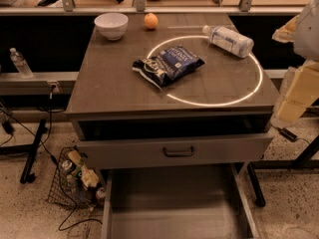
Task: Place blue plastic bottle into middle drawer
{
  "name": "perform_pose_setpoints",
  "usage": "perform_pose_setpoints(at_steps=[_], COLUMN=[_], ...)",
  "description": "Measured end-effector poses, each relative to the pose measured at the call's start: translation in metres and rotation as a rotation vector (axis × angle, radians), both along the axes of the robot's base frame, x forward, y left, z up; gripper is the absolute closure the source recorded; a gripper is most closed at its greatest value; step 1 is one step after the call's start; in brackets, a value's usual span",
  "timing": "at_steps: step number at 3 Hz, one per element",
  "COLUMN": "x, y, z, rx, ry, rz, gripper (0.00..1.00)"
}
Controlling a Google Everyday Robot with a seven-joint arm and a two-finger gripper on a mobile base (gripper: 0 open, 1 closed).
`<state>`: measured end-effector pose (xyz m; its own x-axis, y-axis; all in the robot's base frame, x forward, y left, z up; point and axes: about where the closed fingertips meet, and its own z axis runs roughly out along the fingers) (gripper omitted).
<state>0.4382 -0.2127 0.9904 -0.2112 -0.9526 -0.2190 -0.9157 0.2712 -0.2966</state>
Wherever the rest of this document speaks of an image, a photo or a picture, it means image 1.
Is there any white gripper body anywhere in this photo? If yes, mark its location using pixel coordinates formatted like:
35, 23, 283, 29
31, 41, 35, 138
293, 0, 319, 61

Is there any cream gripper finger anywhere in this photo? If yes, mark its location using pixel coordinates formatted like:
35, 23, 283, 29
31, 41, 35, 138
270, 61, 319, 127
272, 15, 299, 43

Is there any blue label plastic water bottle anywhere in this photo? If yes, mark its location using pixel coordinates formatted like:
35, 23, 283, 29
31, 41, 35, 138
202, 25, 254, 58

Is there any grey drawer cabinet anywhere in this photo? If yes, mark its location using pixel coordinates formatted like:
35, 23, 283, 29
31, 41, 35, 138
67, 14, 278, 169

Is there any open middle drawer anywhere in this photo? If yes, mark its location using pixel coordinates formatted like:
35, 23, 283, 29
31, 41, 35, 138
101, 164, 260, 239

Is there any small clear water bottle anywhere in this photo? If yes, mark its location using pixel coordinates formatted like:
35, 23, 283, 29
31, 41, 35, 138
10, 48, 33, 79

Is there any black power adapter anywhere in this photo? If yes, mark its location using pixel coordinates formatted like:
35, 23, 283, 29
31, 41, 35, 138
279, 128, 297, 142

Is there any blue chip bag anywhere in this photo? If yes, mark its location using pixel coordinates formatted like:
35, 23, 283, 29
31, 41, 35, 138
133, 46, 205, 89

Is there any orange fruit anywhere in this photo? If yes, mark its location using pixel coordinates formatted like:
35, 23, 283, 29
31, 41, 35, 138
144, 13, 159, 30

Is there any white ceramic bowl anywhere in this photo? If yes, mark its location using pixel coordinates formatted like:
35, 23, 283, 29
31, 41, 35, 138
94, 13, 129, 41

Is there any soda can in basket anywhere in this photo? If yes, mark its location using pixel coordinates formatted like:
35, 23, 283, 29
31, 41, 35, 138
61, 160, 75, 174

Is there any metal railing ledge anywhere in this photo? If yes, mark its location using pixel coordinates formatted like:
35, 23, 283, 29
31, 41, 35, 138
0, 72, 78, 96

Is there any black floor stand leg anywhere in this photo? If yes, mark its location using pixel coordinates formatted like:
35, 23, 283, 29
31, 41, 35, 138
20, 119, 46, 184

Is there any top drawer with black handle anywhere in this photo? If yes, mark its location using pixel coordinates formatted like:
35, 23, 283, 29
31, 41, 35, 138
78, 133, 272, 169

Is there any black wire basket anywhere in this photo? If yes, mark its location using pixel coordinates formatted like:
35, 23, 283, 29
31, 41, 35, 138
48, 147, 107, 208

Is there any black cable on floor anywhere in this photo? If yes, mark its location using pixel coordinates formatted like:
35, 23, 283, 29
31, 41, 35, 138
0, 83, 104, 232

